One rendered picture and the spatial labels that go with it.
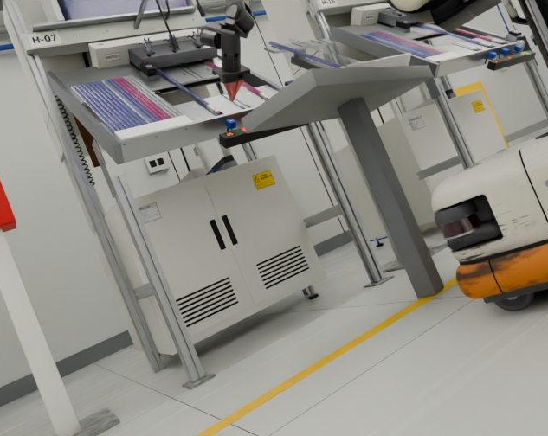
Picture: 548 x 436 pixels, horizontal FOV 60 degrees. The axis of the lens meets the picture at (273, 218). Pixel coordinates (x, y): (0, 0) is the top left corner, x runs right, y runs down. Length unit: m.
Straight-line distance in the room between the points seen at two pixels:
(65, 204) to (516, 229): 2.94
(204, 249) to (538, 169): 1.22
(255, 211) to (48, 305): 1.80
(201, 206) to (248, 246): 0.24
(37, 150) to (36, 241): 0.61
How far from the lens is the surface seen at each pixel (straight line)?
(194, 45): 2.17
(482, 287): 0.95
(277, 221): 1.93
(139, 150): 1.51
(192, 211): 1.81
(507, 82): 6.43
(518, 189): 0.91
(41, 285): 3.34
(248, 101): 1.76
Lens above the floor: 0.31
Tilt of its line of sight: 2 degrees up
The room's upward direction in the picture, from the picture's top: 23 degrees counter-clockwise
